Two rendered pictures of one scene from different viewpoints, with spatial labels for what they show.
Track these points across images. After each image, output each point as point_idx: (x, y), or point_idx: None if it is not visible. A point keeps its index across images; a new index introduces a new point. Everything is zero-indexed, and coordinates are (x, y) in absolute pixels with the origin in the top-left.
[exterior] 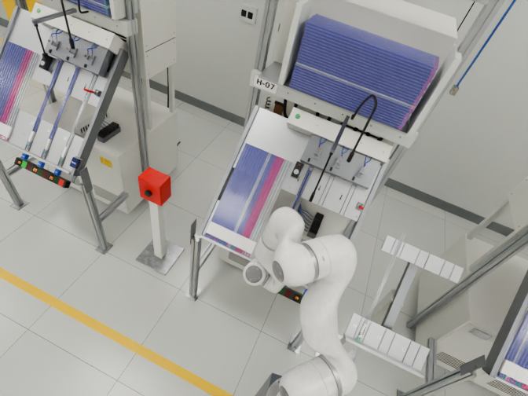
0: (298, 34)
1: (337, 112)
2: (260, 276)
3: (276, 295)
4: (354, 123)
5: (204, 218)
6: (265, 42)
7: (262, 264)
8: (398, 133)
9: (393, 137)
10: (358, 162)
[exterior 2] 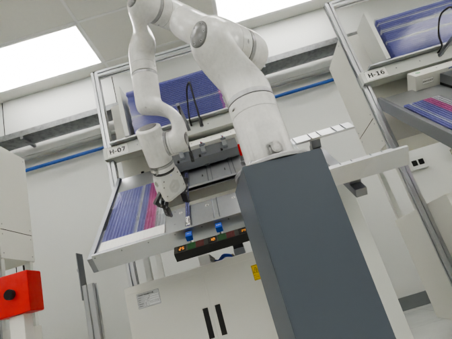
0: (125, 106)
1: None
2: (154, 124)
3: None
4: (196, 130)
5: (92, 245)
6: (105, 128)
7: (145, 101)
8: (228, 115)
9: (228, 120)
10: (218, 144)
